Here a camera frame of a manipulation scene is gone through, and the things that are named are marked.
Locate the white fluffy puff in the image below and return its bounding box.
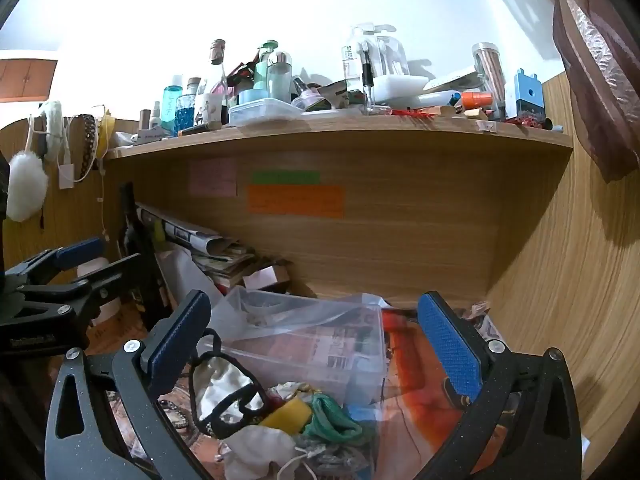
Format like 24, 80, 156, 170
6, 151, 49, 222

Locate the tall clear cylinder jar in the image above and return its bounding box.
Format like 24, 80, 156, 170
472, 42, 506, 122

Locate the clear plastic storage bin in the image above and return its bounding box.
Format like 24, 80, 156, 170
208, 286, 388, 405

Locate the orange sticky note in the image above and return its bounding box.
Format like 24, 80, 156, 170
247, 184, 345, 218

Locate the wooden shelf board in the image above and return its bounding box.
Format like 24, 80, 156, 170
106, 115, 574, 160

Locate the rolled newspaper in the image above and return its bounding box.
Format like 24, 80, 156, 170
137, 203, 236, 256

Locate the pale green pump bottle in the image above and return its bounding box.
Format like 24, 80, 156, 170
253, 40, 279, 90

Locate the vintage clock print paper mat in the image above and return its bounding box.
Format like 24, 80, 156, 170
84, 303, 507, 480

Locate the green cloth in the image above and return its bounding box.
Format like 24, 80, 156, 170
303, 393, 367, 445

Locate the blue plastic box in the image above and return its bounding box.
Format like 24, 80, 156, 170
514, 68, 546, 122

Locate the white mug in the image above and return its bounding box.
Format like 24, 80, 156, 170
194, 93, 222, 126

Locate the beaded headband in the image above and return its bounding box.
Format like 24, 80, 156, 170
75, 114, 99, 183

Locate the pink sticky note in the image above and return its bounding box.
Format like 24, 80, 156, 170
189, 158, 238, 198

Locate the green sticky note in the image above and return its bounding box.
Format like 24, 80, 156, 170
250, 170, 321, 185

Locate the white paper sheet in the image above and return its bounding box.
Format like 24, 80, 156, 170
156, 245, 222, 307

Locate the yellow green sponge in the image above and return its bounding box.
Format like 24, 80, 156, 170
259, 396, 312, 436

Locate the blue liquid bottle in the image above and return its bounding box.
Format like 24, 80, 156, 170
160, 75, 183, 133

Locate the black and white sleep mask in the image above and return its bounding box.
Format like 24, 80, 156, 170
189, 328, 272, 440

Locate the small white cardboard box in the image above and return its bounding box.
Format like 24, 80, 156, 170
243, 264, 291, 290

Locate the white drawstring pouch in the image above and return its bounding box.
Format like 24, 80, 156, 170
221, 425, 318, 480

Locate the stack of books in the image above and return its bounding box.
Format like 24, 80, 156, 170
192, 244, 259, 290

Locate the white floral scrunchie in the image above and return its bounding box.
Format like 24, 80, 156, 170
268, 382, 320, 403

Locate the orange cap bottle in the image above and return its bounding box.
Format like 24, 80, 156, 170
460, 91, 494, 110

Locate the cork topped glass bottle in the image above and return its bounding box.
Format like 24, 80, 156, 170
208, 39, 228, 96

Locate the brown hanging curtain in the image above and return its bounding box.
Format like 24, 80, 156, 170
552, 0, 639, 182

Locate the clear flat plastic box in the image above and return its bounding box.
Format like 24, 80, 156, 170
229, 98, 303, 127

